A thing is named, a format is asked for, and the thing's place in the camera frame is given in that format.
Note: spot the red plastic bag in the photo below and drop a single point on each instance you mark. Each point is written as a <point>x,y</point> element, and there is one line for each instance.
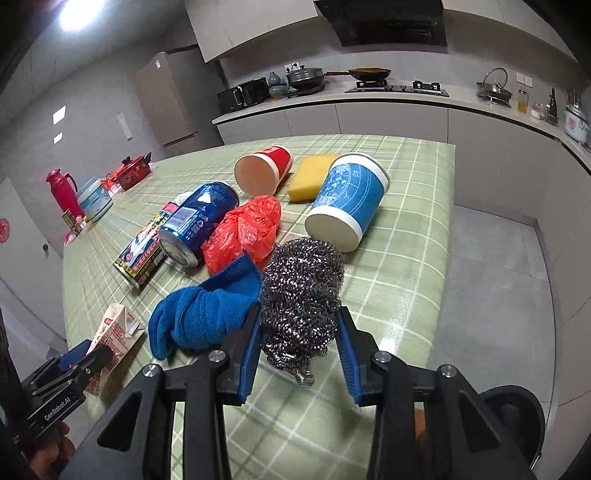
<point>244,230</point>

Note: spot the white red drink carton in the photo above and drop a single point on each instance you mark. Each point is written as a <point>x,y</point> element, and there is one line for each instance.
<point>115,332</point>

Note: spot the ceiling light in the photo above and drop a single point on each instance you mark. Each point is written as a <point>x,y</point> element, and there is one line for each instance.
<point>76,14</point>

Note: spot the black wok with lid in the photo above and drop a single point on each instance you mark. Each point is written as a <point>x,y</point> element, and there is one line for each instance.
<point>304,78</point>

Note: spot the white blue lidded pot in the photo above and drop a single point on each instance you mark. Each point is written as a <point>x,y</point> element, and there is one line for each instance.
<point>94,201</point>

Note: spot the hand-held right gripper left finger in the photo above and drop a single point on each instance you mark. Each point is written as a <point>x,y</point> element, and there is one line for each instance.
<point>247,357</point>

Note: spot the black range hood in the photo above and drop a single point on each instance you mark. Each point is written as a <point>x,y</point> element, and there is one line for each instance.
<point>392,23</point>

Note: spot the blue microfibre cloth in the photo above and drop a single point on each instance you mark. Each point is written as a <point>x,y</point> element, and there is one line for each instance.
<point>198,314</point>

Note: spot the yellow sponge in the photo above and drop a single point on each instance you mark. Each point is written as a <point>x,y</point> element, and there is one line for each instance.
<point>309,177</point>

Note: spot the black round trash bin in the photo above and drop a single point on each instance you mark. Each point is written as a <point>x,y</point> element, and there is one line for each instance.
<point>512,410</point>

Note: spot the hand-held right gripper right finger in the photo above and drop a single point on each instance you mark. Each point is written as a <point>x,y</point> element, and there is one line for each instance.
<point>351,362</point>

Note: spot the red electric pot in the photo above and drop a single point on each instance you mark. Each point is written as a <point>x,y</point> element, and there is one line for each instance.
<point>131,173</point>

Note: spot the dark glass bottle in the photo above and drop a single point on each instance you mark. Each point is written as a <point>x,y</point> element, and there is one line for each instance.
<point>551,110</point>

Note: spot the small white jar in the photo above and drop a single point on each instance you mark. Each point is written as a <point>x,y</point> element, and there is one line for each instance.
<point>536,111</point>

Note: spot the grey wall cabinets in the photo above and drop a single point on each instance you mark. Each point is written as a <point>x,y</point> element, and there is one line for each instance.
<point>240,27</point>

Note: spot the black gas stove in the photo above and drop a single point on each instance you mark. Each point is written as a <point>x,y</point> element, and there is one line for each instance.
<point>397,87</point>

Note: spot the grey kitchen base cabinets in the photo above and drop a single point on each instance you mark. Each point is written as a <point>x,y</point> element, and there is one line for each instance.
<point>485,152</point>

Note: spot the small yellow black packet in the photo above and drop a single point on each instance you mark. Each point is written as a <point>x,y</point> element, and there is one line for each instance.
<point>74,221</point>

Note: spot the blue patterned paper cup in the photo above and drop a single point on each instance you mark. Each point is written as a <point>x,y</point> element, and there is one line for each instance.
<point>346,198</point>

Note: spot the white rice cooker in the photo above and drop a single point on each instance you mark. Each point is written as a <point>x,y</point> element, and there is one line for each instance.
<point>577,122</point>

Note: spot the blue soda can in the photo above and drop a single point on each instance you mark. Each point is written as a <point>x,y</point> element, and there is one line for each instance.
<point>198,217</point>

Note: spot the steel wool scrubber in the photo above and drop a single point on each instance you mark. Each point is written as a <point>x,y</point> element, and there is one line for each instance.
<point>300,295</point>

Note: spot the red paper cup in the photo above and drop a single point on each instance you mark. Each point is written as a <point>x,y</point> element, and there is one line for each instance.
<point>277,161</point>

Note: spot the white wall socket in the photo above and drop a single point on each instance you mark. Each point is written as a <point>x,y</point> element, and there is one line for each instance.
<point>293,66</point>
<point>524,79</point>

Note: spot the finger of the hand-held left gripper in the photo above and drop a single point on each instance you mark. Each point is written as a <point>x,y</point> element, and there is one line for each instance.
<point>94,362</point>
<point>74,354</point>

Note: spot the grey green teapot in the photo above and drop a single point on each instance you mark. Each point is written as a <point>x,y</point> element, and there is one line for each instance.
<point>275,87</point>

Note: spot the black microwave oven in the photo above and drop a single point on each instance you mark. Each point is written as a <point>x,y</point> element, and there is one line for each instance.
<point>242,94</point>

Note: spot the red thermos jug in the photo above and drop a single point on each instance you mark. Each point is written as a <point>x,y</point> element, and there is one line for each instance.
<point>64,194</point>

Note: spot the person's left hand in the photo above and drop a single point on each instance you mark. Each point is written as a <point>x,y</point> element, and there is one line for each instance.
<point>51,454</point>

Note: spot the black frying pan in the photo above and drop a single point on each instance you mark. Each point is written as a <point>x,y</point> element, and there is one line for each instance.
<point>369,72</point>

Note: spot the yellow oil bottle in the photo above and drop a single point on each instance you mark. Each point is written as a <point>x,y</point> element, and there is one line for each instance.
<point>522,105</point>

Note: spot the green checkered tablecloth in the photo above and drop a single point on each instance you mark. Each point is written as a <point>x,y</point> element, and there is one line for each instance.
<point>392,286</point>

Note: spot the brown refrigerator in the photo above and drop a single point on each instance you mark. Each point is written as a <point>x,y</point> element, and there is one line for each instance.
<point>171,101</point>

